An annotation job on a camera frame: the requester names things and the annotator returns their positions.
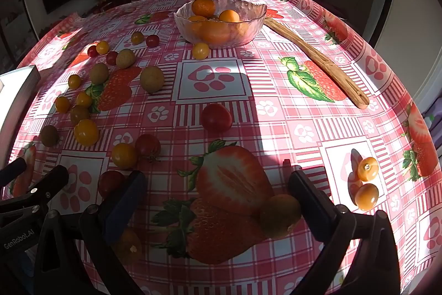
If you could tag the large yellow cherry tomato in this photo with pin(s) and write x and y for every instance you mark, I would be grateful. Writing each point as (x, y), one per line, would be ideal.
(86, 132)
(280, 215)

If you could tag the long wooden spoon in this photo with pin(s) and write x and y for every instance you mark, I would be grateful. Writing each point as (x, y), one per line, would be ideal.
(317, 60)

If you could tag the dark yellow cherry tomato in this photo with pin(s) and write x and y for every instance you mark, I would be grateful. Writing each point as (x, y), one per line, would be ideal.
(79, 114)

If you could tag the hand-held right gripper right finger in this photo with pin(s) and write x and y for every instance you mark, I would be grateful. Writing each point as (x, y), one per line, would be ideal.
(304, 198)

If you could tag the olive yellow cherry tomato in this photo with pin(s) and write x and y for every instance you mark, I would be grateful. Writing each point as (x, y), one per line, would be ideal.
(137, 37)

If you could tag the strawberry print checked tablecloth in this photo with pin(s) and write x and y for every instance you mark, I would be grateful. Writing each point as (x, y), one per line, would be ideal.
(276, 143)

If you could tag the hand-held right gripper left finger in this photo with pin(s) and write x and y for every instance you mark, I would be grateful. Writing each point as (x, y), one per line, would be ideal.
(125, 201)

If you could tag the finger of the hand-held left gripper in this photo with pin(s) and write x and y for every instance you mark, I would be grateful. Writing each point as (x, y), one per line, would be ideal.
(15, 169)
(51, 177)

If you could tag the small orange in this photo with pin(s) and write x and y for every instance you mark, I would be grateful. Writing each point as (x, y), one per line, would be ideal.
(229, 15)
(203, 7)
(217, 33)
(241, 29)
(196, 21)

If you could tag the large red cherry tomato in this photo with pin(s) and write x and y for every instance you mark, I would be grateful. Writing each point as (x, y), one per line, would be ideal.
(216, 117)

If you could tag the clear glass bowl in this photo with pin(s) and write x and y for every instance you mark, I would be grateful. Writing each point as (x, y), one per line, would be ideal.
(248, 16)

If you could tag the orange golden berry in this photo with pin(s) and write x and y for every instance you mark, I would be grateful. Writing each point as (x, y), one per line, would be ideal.
(367, 169)
(366, 197)

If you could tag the white rectangular tray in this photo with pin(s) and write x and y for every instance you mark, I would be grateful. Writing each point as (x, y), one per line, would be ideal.
(13, 101)

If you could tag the large brown round fruit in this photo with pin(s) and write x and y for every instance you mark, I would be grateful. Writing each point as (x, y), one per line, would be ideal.
(152, 79)

